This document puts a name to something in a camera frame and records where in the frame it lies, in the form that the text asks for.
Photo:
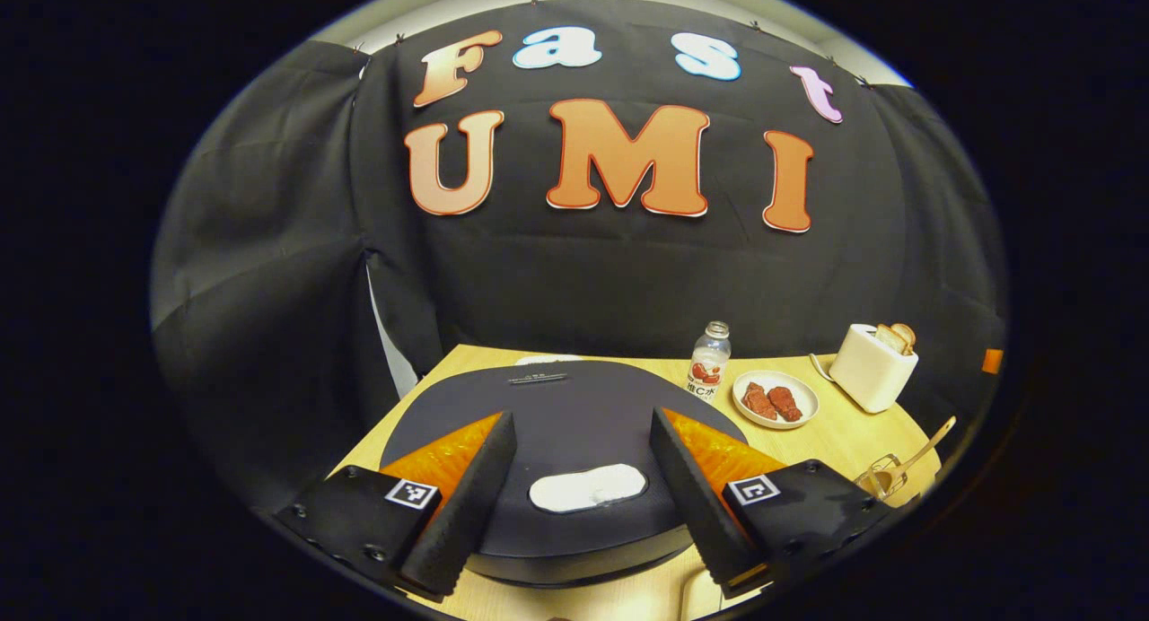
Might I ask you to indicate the red meat piece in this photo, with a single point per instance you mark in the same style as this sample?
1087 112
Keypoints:
787 403
758 401

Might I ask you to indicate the white toaster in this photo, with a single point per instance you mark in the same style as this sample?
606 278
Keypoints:
866 370

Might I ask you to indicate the small white sauce dish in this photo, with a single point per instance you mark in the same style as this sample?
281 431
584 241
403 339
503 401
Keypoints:
548 359

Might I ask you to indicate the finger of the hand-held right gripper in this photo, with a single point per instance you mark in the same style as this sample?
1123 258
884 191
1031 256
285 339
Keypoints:
991 361

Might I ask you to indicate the clear plastic bottle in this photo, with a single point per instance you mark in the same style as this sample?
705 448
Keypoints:
709 361

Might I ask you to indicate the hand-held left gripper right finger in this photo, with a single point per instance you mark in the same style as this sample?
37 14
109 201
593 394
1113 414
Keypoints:
696 504

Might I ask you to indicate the black backdrop cloth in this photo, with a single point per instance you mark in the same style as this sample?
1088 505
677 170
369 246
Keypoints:
583 280

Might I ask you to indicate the toast slice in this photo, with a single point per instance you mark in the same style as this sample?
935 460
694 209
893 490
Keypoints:
889 338
907 334

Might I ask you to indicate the white plate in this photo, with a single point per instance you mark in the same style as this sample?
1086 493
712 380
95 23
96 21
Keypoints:
803 410

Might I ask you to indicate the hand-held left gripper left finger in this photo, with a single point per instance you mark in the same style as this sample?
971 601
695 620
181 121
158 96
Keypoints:
471 504

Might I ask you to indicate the black rice cooker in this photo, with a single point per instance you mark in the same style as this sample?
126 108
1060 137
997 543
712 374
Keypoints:
583 424

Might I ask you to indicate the wooden spoon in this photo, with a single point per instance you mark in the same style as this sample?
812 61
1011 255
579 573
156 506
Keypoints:
925 446

